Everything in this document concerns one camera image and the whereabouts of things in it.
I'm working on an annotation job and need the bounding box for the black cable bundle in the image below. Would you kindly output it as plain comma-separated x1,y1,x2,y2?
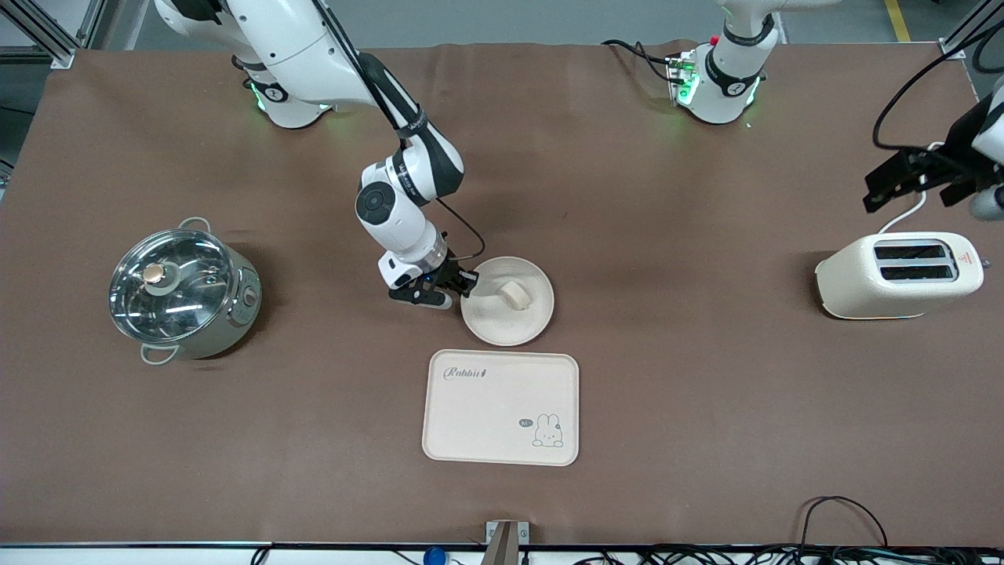
573,545,1004,565

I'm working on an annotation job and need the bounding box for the green lit base connector box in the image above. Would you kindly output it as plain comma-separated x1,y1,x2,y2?
667,51,699,108

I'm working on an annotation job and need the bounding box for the grey metal bracket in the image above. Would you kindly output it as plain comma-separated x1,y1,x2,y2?
486,520,529,565

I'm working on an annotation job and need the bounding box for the aluminium frame profile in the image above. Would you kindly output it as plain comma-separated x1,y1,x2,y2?
0,0,107,71

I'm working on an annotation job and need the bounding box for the round cream plate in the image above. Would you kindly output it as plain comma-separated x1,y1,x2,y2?
460,257,555,347

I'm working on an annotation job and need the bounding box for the cream rabbit print tray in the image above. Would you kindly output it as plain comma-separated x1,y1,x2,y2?
422,349,580,467

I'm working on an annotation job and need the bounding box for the cream two-slot toaster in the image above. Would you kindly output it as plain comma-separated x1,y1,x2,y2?
814,231,984,320

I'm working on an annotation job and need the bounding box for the brown table mat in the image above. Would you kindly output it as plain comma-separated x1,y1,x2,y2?
0,41,1004,548

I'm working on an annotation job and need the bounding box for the glass pot lid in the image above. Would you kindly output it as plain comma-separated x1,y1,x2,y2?
108,228,235,344

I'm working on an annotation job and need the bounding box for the black left arm base cable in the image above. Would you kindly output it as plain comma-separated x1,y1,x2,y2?
602,39,677,83

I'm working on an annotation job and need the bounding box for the black looped cable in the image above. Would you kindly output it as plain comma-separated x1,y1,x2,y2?
800,496,889,550

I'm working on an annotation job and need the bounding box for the white toaster power cord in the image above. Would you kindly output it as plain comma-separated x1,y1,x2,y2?
877,141,946,235

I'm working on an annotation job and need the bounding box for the steel electric cooking pot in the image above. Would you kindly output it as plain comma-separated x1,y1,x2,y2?
108,217,264,366

